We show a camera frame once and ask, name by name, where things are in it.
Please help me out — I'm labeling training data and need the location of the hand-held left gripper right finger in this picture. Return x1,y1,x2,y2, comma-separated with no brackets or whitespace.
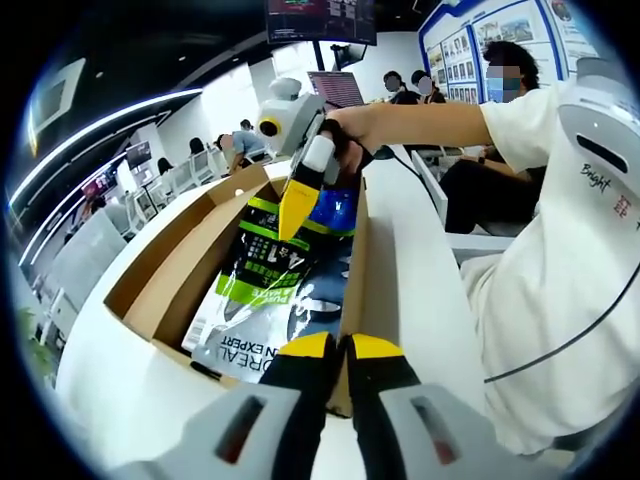
342,333,541,480

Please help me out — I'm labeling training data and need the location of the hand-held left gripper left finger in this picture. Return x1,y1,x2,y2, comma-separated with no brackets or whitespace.
114,332,336,480

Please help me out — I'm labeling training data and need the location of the green black soft pouch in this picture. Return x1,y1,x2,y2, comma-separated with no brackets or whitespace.
182,187,359,386

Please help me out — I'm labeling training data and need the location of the brown cardboard shoe box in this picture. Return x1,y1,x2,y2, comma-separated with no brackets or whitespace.
103,162,371,419

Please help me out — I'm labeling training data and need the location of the person's right hand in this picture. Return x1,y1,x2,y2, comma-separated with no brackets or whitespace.
319,110,375,174

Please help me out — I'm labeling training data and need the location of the desk monitor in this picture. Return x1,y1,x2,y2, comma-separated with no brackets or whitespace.
307,71,365,108

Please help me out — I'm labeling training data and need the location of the large hanging screen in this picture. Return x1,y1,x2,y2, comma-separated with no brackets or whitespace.
265,0,378,46

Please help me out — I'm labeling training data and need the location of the operator in white shirt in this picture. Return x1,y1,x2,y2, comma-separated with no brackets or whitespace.
458,82,640,457

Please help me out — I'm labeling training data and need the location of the white ceiling air vent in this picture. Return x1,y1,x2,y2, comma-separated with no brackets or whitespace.
29,58,87,132

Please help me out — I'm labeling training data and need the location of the white grey chest device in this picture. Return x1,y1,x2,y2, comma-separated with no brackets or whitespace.
557,57,640,202

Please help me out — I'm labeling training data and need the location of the black chest device cable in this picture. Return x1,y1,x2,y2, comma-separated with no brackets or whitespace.
482,219,640,385

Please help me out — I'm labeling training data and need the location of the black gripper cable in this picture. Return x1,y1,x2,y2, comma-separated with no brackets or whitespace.
372,144,449,236

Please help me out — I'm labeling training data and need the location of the blue white wall poster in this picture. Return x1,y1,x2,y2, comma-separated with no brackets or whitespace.
418,0,596,104

